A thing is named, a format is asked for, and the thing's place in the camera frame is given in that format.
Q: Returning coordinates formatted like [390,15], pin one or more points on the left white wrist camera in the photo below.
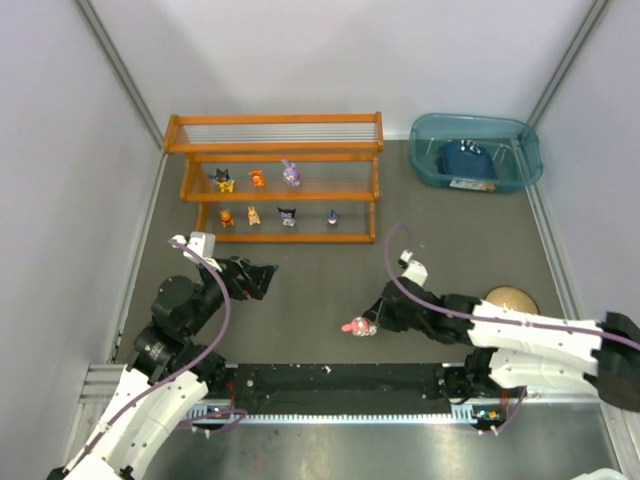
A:
[196,245]

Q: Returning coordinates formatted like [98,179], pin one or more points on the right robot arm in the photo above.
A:
[514,349]

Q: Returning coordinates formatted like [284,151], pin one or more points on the grey slotted cable duct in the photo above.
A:
[205,415]

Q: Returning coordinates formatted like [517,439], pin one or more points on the label card in tub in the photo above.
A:
[466,184]

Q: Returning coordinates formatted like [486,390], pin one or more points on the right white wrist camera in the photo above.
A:
[412,269]

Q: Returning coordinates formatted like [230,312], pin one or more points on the red green carrot toy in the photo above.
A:
[360,327]

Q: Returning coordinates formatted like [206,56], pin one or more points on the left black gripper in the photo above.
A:
[240,279]

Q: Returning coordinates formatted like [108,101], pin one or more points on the black yellow dog toy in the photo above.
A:
[222,179]

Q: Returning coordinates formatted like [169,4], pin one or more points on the orange tiger toy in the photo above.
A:
[257,178]

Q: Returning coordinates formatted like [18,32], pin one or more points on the teal plastic tub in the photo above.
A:
[513,146]

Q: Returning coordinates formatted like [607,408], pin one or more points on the small blue shark toy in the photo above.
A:
[333,217]

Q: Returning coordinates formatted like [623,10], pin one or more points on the round wooden disc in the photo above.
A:
[512,298]

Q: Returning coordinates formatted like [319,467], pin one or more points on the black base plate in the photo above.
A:
[381,388]

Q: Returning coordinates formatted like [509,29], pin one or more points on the purple bunny toy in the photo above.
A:
[291,176]

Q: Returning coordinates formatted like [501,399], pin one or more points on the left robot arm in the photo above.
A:
[166,373]

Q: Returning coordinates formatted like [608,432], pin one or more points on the yellow bear toy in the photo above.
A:
[226,218]

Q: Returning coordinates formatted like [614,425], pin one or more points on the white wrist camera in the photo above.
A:
[196,245]
[412,269]

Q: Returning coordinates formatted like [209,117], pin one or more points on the orange wooden shelf rack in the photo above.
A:
[337,156]

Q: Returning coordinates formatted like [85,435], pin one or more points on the orange rabbit toy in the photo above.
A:
[253,216]

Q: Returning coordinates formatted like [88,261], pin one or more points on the black purple cat toy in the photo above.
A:
[287,216]

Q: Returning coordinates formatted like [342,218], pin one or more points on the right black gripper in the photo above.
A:
[382,314]

